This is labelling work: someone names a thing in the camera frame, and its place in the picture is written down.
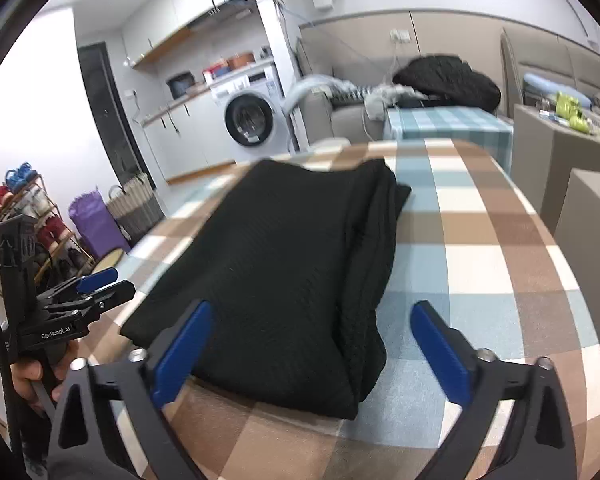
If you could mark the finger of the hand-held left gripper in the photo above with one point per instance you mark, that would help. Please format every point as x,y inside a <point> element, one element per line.
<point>105,296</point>
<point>97,279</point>

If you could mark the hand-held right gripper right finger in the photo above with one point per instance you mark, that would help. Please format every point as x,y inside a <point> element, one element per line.
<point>440,355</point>

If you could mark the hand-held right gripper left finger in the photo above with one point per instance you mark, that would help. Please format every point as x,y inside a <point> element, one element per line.
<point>182,350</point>

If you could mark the black knit sweater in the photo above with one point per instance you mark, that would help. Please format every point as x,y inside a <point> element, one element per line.
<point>280,270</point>

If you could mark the person's left hand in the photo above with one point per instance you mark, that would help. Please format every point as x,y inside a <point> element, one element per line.
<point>27,380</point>

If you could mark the beige waste bin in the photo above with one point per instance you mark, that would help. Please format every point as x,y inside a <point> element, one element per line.
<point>109,260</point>

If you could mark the purple bag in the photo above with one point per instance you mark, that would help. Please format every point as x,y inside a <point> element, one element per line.
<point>97,225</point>

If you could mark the woven laundry basket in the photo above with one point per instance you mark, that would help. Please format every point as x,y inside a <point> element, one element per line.
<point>135,210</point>

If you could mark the shoe rack with shoes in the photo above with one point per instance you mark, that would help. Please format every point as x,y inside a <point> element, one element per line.
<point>40,220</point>

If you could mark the brown blue checked tablecloth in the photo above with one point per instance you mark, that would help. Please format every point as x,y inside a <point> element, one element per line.
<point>480,260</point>

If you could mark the dark door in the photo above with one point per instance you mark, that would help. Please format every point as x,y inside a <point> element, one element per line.
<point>105,120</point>

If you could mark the white kitchen base cabinets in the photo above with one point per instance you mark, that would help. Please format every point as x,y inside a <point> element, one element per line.
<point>195,140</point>

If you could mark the grey cabinet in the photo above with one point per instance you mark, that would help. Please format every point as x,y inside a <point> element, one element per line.
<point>550,155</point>
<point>592,230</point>

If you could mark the black cooking pot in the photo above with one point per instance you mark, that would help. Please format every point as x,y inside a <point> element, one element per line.
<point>180,86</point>

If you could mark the white washing machine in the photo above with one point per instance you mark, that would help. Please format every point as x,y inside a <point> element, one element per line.
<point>252,115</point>

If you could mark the teal checked small table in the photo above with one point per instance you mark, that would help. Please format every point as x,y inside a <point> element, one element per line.
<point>445,127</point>

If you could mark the round grey stool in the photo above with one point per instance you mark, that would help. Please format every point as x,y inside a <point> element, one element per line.
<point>330,144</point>

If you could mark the pale grey crumpled garment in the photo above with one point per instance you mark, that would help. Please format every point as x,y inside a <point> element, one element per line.
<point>385,97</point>

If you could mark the grey sofa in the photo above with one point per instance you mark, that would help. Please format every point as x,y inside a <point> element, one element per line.
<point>320,120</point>

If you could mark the black quilted jacket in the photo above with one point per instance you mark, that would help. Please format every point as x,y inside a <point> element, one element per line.
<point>445,82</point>

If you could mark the houndstooth cushion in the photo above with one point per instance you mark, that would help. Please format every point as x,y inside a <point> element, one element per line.
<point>352,92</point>

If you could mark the green toy figure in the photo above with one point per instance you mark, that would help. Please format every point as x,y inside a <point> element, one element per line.
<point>570,110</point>

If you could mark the light blue grey garment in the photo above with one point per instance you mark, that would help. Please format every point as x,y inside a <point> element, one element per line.
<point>305,91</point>

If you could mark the light blue pillow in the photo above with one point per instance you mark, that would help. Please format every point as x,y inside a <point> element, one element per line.
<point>545,85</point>

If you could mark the range hood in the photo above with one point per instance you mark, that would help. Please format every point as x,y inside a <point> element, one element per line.
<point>220,12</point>

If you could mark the beige padded bed headboard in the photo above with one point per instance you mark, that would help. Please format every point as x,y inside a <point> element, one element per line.
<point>545,55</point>

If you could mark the white wall cabinets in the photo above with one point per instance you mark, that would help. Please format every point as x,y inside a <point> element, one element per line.
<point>180,15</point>

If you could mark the white wall socket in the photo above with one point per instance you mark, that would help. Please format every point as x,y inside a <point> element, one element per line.
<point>400,36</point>

